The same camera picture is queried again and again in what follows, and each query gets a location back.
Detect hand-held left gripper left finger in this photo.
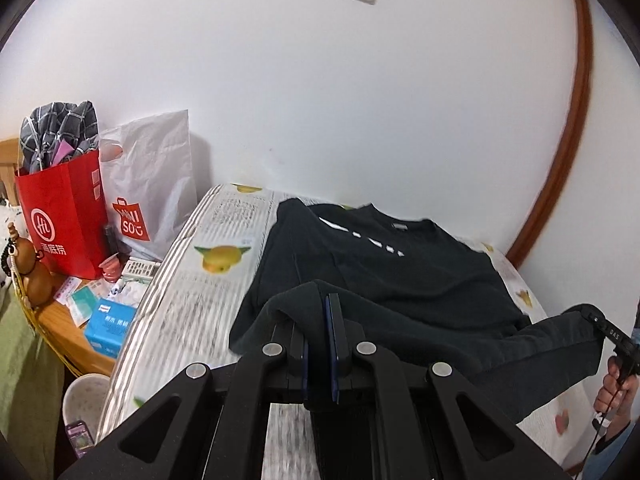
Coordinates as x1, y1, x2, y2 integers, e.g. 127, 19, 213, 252
55, 322, 311, 480

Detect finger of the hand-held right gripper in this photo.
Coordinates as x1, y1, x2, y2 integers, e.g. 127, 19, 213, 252
565, 304, 608, 333

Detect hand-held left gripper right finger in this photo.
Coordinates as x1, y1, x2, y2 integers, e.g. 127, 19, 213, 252
324, 292, 571, 480

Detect black sweatshirt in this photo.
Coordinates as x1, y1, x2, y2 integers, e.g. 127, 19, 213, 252
229, 198, 608, 480

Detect person's right forearm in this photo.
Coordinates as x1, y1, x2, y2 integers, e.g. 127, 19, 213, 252
582, 417, 640, 480

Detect person's right hand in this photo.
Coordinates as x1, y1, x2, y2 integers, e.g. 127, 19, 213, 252
595, 355, 640, 418

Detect fruit print tablecloth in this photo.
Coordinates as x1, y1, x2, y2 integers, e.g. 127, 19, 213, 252
95, 183, 596, 480

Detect white remote control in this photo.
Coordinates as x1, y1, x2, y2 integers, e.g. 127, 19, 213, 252
122, 257, 162, 281

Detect blue tissue pack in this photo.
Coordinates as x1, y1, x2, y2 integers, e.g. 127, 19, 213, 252
84, 299, 138, 358

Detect pink cup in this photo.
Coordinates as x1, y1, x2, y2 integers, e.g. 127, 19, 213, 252
100, 254, 123, 283

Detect white waste bin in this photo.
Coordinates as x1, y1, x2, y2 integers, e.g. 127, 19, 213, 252
62, 374, 111, 461

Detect teal packet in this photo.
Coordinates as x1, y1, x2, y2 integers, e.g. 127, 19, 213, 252
67, 287, 98, 328

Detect white plastic bag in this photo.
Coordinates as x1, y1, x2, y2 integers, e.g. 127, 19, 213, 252
98, 109, 199, 262

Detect wooden nightstand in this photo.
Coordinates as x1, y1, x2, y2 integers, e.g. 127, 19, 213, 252
30, 260, 151, 376

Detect green blanket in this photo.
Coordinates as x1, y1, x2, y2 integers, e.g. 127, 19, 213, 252
0, 285, 66, 446

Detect red paper bag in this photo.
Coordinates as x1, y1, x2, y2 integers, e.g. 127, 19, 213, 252
14, 149, 108, 281

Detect brown gourd ornament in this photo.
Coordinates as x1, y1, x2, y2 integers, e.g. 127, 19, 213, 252
7, 222, 56, 308

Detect grey plaid cloth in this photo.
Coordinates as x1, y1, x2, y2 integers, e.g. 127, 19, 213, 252
19, 101, 101, 173

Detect wooden headboard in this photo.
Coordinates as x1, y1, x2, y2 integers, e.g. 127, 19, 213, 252
0, 137, 23, 206

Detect black cable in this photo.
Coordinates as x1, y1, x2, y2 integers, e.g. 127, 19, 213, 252
570, 400, 616, 480

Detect brown wooden door frame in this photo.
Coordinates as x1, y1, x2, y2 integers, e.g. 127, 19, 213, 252
505, 0, 596, 268

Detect yellow cord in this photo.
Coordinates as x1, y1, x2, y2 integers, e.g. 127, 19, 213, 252
15, 260, 81, 376

